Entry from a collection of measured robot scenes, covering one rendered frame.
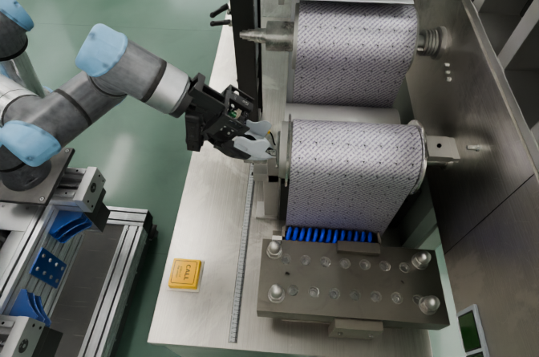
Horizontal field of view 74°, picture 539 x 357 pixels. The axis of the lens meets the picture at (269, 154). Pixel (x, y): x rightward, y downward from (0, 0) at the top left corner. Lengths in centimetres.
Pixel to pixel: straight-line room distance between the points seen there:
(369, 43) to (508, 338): 55
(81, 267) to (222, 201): 100
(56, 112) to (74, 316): 132
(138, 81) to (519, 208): 57
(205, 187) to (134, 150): 137
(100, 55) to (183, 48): 250
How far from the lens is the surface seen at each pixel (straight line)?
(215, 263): 100
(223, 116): 58
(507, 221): 63
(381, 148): 69
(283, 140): 67
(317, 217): 84
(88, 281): 187
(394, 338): 99
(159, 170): 229
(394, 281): 88
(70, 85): 66
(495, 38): 74
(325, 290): 84
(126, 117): 263
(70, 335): 183
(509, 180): 62
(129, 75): 57
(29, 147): 63
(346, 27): 78
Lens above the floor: 183
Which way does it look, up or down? 55 degrees down
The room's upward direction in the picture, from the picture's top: straight up
